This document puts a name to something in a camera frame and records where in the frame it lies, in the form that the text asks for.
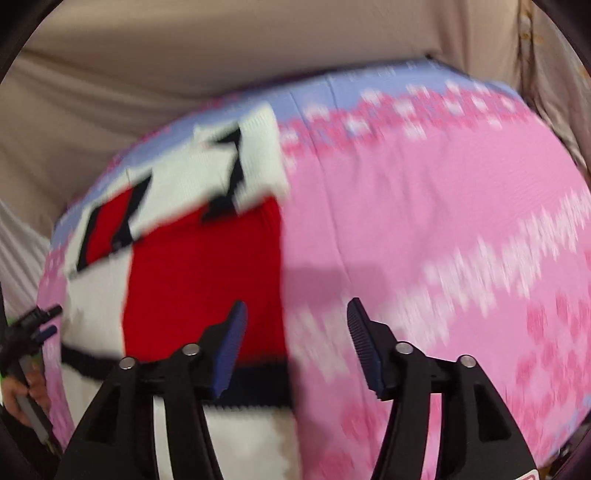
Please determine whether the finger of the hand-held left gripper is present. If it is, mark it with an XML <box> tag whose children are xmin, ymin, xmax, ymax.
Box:
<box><xmin>32</xmin><ymin>324</ymin><xmax>59</xmax><ymax>346</ymax></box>
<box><xmin>16</xmin><ymin>305</ymin><xmax>64</xmax><ymax>334</ymax></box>

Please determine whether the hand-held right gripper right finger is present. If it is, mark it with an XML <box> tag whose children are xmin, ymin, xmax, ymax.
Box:
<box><xmin>346</xmin><ymin>297</ymin><xmax>539</xmax><ymax>480</ymax></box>

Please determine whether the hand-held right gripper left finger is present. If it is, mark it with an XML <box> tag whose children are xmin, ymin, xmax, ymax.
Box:
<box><xmin>55</xmin><ymin>300</ymin><xmax>249</xmax><ymax>480</ymax></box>

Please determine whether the red white knit sweater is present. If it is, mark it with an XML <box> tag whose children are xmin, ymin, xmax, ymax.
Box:
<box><xmin>59</xmin><ymin>102</ymin><xmax>303</xmax><ymax>480</ymax></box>

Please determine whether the person's left hand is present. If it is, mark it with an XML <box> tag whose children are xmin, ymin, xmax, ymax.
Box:
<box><xmin>2</xmin><ymin>367</ymin><xmax>51</xmax><ymax>424</ymax></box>

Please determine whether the white ribbed cloth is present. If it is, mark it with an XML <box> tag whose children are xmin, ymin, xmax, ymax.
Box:
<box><xmin>0</xmin><ymin>200</ymin><xmax>52</xmax><ymax>324</ymax></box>

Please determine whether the pink lavender patterned blanket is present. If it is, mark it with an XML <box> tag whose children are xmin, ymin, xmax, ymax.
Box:
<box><xmin>36</xmin><ymin>56</ymin><xmax>591</xmax><ymax>480</ymax></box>

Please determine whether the beige bed sheet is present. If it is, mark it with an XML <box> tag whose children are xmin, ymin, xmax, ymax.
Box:
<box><xmin>0</xmin><ymin>0</ymin><xmax>591</xmax><ymax>241</ymax></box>

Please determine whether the floral patterned cloth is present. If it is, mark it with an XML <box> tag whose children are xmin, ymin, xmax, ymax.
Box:
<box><xmin>516</xmin><ymin>0</ymin><xmax>591</xmax><ymax>172</ymax></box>

